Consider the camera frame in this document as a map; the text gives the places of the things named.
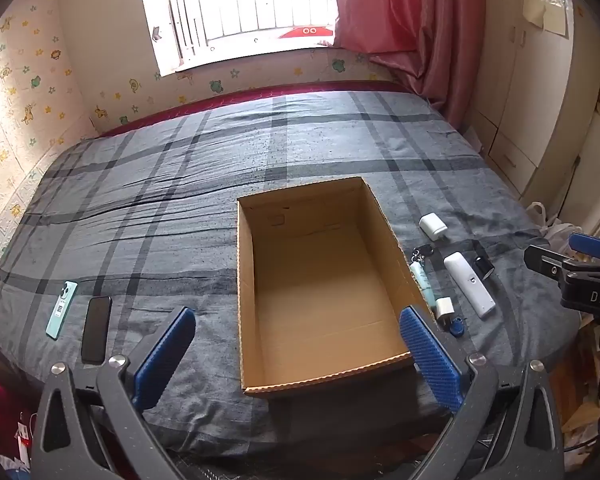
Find black glossy rounded case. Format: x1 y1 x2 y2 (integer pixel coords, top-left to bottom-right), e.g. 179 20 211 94
472 240 496 280

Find black smartphone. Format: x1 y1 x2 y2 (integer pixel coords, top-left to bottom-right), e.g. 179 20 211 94
81 296 113 365

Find pink curtain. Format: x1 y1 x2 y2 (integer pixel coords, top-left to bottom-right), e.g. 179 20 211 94
330 0 476 126

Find bright barred window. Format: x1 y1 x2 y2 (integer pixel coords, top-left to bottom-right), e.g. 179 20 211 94
136 0 340 75

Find grey plaid bed sheet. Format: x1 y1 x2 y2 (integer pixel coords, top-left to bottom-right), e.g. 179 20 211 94
0 91 581 461

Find brown cardboard box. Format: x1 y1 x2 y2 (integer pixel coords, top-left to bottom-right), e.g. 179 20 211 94
236 176 437 401

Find teal smartphone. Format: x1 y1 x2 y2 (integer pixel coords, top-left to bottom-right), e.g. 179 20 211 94
46 280 79 341

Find key ring with carabiner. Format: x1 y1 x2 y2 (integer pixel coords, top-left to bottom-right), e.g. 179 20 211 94
411 244 437 267

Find cream wardrobe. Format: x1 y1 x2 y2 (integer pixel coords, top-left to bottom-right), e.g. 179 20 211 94
467 0 600 211

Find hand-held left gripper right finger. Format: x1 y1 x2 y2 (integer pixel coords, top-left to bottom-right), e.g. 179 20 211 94
399 306 566 480

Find teal cosmetic tube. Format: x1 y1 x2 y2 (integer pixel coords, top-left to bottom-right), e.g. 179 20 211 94
410 259 440 311

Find large white charger plug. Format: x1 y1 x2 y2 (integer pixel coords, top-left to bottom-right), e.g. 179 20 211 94
419 213 449 242

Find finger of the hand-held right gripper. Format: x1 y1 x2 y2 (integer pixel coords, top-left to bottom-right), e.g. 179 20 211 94
568 232 600 261
524 244 581 286

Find small white charger plug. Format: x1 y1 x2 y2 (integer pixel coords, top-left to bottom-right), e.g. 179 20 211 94
434 297 456 332

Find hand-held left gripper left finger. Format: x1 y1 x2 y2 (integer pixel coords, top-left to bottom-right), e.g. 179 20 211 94
30 306 197 480

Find blue cloth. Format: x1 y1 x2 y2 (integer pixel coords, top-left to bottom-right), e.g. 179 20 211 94
0 462 37 480

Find white plastic bag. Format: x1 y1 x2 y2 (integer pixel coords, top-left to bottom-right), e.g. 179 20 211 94
527 202 581 246

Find long white power bank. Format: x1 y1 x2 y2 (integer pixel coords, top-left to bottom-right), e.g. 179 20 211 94
443 253 497 319

